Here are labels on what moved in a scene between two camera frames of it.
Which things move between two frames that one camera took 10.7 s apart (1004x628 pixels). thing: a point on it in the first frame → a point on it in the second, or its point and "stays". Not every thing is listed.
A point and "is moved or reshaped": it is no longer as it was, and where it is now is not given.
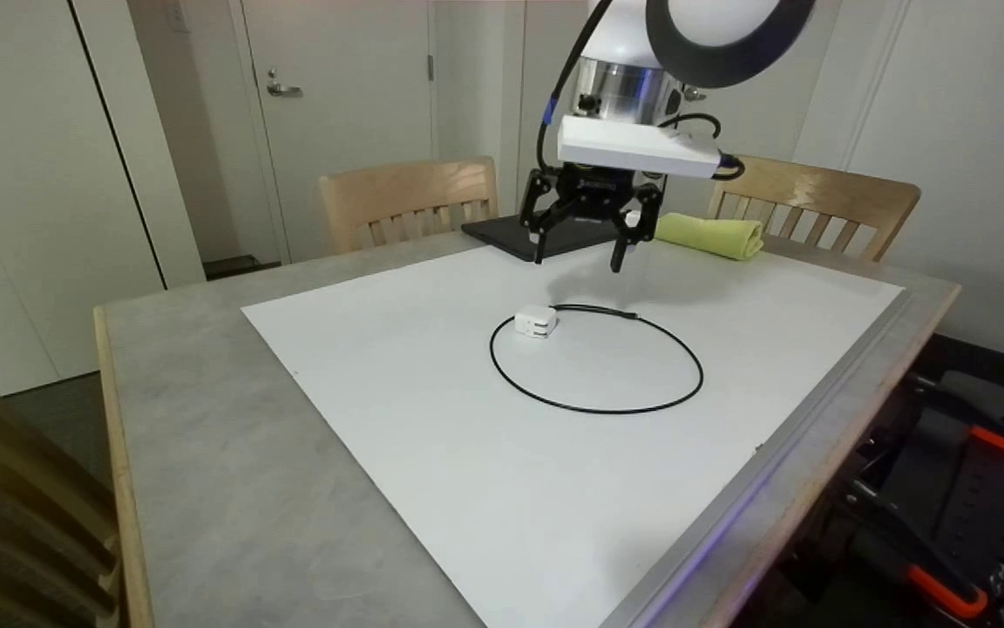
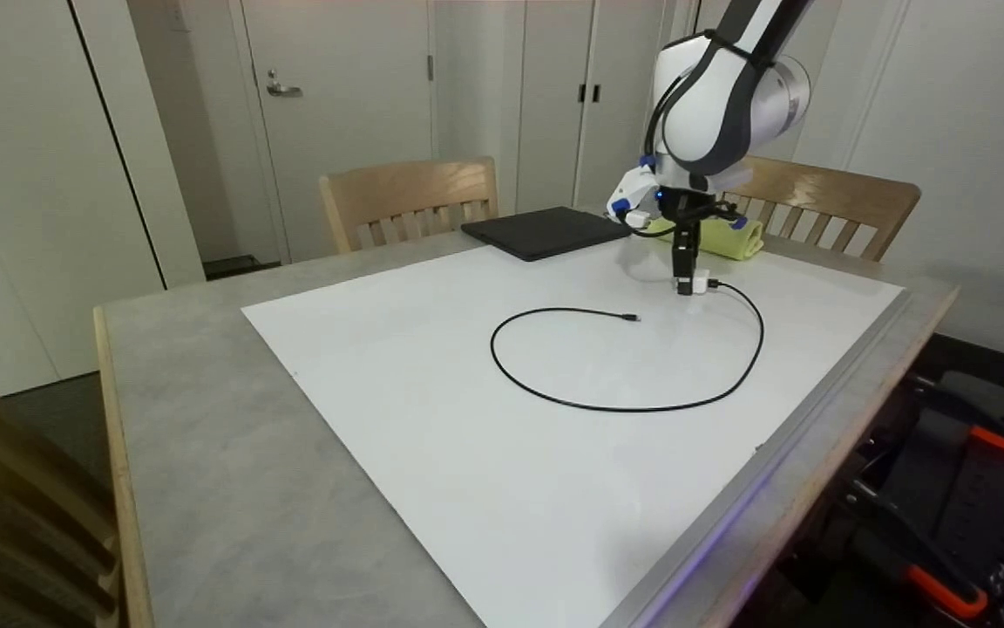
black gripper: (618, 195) → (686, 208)
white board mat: (560, 438) stays
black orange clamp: (886, 538) stays
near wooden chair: (28, 529) stays
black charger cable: (625, 312) is moved or reshaped
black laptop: (554, 239) stays
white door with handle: (341, 86) stays
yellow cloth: (731, 239) stays
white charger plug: (531, 323) → (699, 279)
